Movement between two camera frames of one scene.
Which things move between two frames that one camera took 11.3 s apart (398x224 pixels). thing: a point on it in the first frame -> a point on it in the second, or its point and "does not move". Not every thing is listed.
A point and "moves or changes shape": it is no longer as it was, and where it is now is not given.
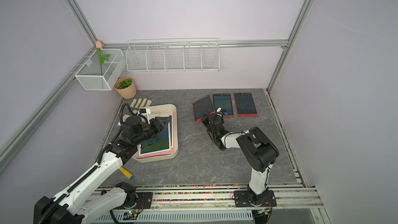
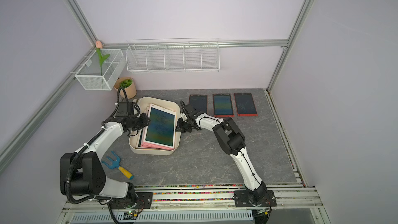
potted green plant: [125, 87] does not move
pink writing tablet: [153, 155] -> [147, 146]
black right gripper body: [205, 122] -> [182, 125]
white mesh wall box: [101, 69] does not move
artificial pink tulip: [99, 45] does not move
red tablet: [203, 107] moves or changes shape
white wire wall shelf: [172, 55] does not move
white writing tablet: [161, 142] does not move
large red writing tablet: [224, 101] does not move
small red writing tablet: [245, 105] does not move
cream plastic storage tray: [160, 109] -> [170, 105]
